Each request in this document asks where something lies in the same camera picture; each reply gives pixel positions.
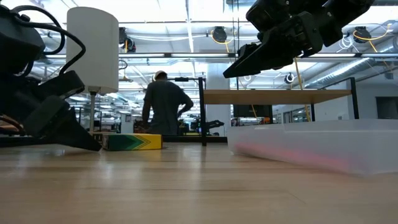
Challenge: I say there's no white shade wooden table lamp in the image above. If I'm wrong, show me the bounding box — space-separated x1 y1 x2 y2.
65 6 120 136

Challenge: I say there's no black background monitor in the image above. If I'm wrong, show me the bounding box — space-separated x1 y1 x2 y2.
233 104 274 119

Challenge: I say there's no long ceiling light fixture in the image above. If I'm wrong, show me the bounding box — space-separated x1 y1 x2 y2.
118 52 240 59

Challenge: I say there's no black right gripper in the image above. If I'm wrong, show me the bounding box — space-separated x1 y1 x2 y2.
222 0 331 79

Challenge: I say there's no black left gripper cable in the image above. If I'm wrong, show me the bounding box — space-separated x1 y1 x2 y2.
11 4 87 76

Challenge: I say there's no person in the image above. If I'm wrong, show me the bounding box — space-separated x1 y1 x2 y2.
141 70 195 136

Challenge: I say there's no clear plastic pencil box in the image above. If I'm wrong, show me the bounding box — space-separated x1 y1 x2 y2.
226 118 398 178

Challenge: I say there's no yellow hanging cable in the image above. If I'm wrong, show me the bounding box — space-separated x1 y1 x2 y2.
293 57 312 123

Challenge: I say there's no background robot workstation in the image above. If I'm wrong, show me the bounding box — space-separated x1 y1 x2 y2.
178 119 225 137

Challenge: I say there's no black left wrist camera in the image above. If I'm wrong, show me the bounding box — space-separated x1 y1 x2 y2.
38 69 86 101

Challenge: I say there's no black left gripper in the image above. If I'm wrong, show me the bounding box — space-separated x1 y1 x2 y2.
0 11 104 152

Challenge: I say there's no wooden shelf with black legs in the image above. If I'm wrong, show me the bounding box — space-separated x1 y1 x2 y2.
198 77 361 147

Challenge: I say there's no yellow green crayon box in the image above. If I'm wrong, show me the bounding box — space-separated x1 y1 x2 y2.
101 133 164 152

